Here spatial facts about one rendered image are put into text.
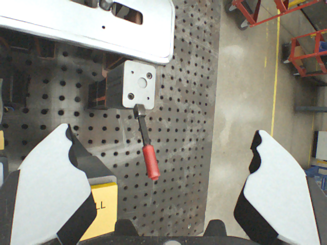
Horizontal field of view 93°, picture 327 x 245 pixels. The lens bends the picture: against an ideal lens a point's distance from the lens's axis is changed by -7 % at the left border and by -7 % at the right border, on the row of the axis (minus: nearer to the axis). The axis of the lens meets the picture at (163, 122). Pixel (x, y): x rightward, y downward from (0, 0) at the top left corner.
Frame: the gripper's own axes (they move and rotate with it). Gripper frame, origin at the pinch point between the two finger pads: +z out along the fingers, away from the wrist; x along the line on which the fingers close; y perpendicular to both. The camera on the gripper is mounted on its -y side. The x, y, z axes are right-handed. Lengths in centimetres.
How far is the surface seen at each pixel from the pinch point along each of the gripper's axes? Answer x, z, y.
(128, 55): -7.2, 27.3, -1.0
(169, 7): 1.4, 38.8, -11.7
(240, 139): 121, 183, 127
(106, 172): -7.2, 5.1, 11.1
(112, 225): -5.6, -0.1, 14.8
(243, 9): 98, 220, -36
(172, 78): 6, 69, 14
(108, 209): -6.0, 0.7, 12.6
